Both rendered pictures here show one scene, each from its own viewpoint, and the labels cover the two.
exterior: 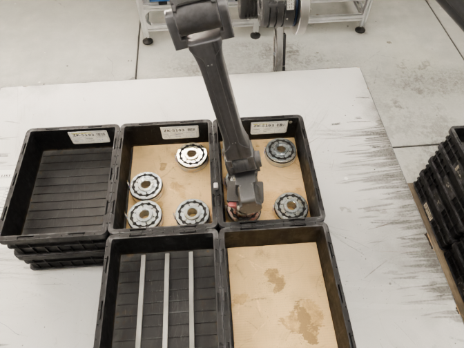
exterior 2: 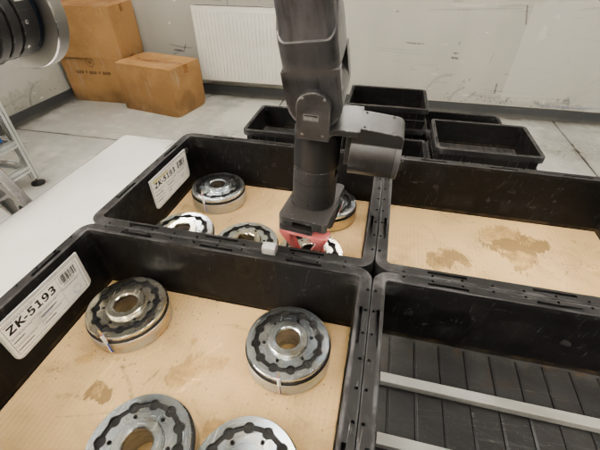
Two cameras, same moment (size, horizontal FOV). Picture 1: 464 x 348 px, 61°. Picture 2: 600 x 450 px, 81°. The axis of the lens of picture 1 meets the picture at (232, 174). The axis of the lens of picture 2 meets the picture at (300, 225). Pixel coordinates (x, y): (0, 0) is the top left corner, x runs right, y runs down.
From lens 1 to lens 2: 0.88 m
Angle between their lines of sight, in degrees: 49
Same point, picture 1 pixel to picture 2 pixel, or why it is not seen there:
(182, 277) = (444, 415)
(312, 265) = (423, 216)
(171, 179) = (154, 379)
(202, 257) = (394, 359)
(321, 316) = (504, 228)
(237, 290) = not seen: hidden behind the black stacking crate
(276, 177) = (258, 212)
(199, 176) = (186, 317)
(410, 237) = not seen: hidden behind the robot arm
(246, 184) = (365, 118)
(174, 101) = not seen: outside the picture
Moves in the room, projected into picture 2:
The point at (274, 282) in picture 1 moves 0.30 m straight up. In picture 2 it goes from (452, 261) to (527, 66)
